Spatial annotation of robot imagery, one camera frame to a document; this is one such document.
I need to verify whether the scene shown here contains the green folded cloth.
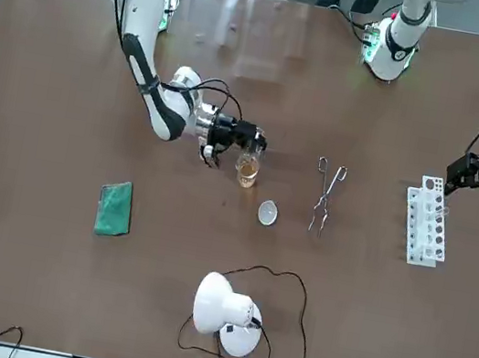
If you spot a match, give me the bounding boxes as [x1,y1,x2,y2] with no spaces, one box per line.
[92,176,139,242]

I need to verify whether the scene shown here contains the metal crucible tongs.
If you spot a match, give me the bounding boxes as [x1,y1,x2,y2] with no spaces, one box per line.
[305,155,350,241]

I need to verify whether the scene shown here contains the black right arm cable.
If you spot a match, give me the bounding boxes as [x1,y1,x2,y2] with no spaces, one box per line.
[73,0,265,173]

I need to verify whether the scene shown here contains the white desk lamp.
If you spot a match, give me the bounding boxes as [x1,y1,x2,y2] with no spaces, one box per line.
[185,268,272,358]

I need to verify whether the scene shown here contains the clear glass test tube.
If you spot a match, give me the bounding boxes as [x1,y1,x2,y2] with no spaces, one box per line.
[431,201,453,224]

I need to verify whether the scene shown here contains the glass beaker with yellow liquid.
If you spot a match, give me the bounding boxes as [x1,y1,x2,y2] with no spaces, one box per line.
[231,150,265,192]

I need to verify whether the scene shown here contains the white test tube rack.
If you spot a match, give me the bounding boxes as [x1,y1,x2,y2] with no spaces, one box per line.
[394,172,460,270]

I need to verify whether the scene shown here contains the black lamp cable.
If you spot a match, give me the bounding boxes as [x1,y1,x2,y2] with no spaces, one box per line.
[174,252,323,358]

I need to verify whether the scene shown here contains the small clear glass beaker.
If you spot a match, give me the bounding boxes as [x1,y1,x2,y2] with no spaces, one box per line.
[242,136,271,166]

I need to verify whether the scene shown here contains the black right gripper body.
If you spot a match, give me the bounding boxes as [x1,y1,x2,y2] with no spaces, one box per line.
[208,111,245,150]

